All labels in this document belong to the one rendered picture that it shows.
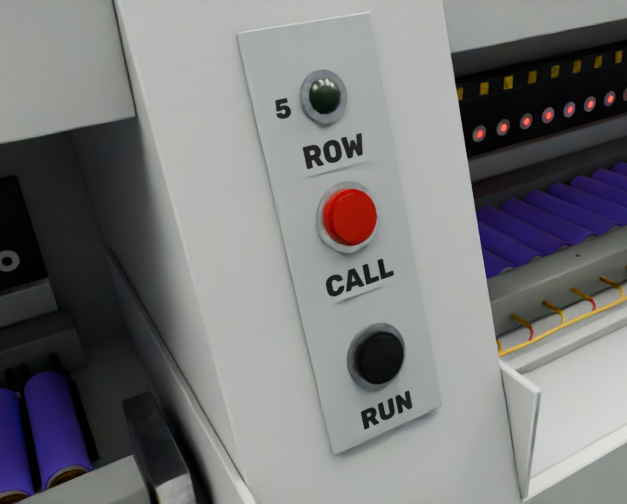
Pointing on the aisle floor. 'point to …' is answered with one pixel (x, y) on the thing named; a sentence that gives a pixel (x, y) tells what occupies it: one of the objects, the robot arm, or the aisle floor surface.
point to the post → (218, 408)
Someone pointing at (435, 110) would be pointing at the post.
